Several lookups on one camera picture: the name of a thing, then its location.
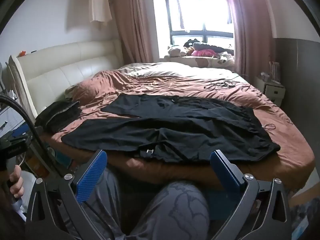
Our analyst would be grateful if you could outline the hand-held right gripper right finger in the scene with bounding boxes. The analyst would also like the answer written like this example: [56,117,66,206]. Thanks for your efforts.
[210,149,292,240]

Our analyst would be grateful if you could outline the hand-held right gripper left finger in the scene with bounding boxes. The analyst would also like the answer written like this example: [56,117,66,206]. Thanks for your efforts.
[25,149,108,240]

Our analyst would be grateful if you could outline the black pants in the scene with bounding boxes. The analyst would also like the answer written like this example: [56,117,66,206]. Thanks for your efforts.
[61,94,281,162]

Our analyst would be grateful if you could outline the person's left hand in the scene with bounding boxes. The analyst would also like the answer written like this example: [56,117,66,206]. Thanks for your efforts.
[9,166,25,199]

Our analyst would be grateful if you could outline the pale grey dresser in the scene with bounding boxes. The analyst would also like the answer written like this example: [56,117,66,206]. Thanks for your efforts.
[0,102,30,143]

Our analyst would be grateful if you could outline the orange box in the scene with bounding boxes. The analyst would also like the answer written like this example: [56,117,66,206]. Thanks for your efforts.
[25,152,50,178]

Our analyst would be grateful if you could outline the folded dark clothes stack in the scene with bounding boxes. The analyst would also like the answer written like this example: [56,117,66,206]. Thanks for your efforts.
[34,99,80,133]

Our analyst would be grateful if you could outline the brown blanket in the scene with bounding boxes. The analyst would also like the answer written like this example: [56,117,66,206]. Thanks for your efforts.
[37,69,316,195]

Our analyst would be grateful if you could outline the white nightstand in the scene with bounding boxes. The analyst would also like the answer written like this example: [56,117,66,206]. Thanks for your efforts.
[255,76,285,105]

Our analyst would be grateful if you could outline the cream padded headboard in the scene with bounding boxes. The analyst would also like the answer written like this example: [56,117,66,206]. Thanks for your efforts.
[9,39,123,120]

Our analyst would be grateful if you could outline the pink plush toy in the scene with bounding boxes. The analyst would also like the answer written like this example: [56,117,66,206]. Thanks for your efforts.
[191,49,215,57]

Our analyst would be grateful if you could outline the dark grey clothes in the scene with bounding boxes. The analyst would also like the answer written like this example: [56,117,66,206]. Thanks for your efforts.
[192,42,235,55]

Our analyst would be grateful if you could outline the brown and white plush dog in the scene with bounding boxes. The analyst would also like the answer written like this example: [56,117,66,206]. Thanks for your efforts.
[167,44,190,57]

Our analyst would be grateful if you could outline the black plush toy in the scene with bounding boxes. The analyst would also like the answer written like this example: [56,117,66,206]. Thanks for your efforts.
[183,39,203,48]

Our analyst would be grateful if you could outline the pinkish brown curtain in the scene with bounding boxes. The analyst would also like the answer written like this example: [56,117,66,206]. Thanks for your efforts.
[106,0,160,69]
[222,0,275,77]

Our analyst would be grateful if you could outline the black framed window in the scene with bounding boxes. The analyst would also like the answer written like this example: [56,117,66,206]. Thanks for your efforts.
[164,0,235,45]

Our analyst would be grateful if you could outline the hanging cream cloth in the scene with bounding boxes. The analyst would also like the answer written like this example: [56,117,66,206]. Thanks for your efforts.
[89,0,112,23]

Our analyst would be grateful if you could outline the thick black hose cable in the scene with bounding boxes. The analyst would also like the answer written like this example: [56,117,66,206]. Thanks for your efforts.
[0,94,65,180]

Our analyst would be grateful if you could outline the tangled black cables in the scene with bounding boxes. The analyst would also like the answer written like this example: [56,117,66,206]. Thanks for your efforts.
[204,76,250,92]

